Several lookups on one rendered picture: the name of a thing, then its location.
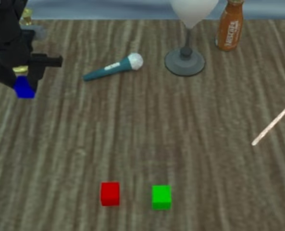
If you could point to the blue cube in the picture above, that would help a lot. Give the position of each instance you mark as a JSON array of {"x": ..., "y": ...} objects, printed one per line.
[{"x": 24, "y": 89}]

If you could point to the red cube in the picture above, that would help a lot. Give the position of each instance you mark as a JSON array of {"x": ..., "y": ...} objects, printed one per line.
[{"x": 110, "y": 193}]

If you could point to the green cube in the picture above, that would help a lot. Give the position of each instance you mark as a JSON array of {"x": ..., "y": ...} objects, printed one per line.
[{"x": 161, "y": 196}]

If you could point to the gold metallic object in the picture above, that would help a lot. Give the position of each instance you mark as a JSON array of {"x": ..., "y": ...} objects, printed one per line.
[{"x": 27, "y": 16}]

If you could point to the teal microphone with white head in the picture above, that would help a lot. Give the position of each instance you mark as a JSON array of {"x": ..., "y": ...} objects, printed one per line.
[{"x": 113, "y": 68}]

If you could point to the white lamp with grey base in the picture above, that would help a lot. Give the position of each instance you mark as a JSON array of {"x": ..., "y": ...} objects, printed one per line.
[{"x": 185, "y": 60}]

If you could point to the orange bottle with label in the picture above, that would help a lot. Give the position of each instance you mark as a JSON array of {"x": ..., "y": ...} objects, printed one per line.
[{"x": 230, "y": 29}]

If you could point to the thin pale stick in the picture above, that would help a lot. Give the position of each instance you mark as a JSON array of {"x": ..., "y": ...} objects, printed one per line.
[{"x": 274, "y": 121}]

